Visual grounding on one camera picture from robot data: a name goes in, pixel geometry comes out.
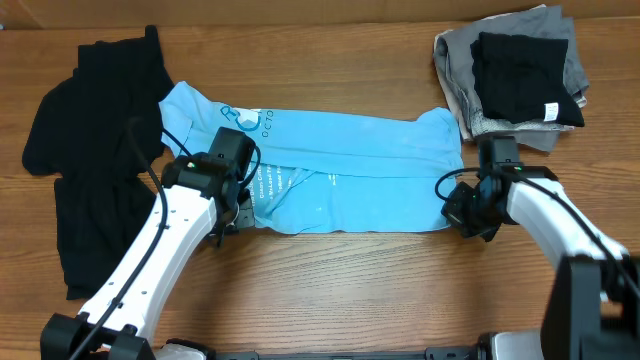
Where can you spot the black garment on left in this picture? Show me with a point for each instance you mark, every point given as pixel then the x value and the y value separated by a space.
pixel 95 132

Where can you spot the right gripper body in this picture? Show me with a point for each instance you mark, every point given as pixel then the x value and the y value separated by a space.
pixel 472 212

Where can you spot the light blue printed t-shirt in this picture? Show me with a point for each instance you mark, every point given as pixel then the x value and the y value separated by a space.
pixel 320 172

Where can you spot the folded grey garment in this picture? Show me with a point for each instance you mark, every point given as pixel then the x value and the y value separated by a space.
pixel 460 65

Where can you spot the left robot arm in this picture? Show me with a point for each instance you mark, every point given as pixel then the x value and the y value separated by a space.
pixel 199 197

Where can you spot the folded black garment with tag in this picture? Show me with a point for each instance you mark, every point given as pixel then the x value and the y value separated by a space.
pixel 520 78

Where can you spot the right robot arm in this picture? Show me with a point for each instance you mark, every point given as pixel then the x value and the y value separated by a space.
pixel 593 309

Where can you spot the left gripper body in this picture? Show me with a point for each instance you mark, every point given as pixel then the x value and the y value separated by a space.
pixel 241 214

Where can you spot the folded beige garment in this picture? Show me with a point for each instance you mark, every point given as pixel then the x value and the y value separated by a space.
pixel 452 100

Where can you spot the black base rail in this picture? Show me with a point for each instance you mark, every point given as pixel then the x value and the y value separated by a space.
pixel 340 356

